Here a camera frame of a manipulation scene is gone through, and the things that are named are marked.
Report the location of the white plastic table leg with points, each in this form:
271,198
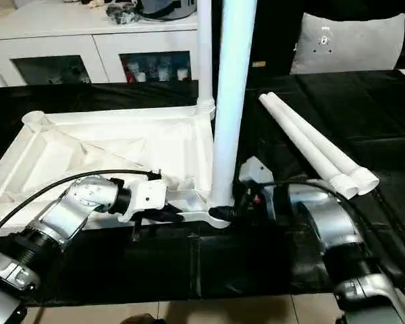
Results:
233,88
304,145
206,54
324,138

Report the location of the white plastic table top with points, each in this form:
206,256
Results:
54,155

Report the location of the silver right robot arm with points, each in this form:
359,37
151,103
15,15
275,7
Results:
337,229

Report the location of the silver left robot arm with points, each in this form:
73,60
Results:
61,216

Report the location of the black cabinet with gold label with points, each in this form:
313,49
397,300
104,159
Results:
270,34

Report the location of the grey cushion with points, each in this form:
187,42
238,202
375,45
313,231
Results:
347,44

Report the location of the white glass-door cabinet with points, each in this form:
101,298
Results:
54,40

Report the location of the dark round appliance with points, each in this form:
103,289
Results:
165,7

